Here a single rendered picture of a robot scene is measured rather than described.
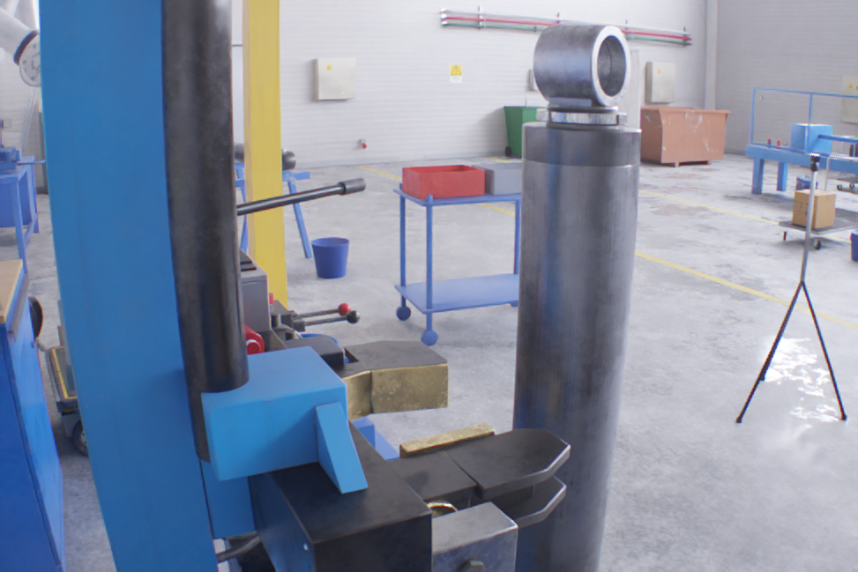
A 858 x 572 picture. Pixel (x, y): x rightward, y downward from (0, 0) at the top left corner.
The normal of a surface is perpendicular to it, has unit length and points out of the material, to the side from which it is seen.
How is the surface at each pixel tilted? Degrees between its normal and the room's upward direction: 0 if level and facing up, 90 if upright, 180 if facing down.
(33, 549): 90
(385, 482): 0
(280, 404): 90
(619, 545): 0
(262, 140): 90
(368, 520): 0
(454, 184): 90
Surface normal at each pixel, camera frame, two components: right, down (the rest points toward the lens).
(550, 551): -0.22, 0.23
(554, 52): -0.66, -0.07
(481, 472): 0.00, -0.97
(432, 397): 0.21, 0.23
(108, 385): 0.46, 0.21
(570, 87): -0.59, 0.65
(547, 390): -0.57, 0.20
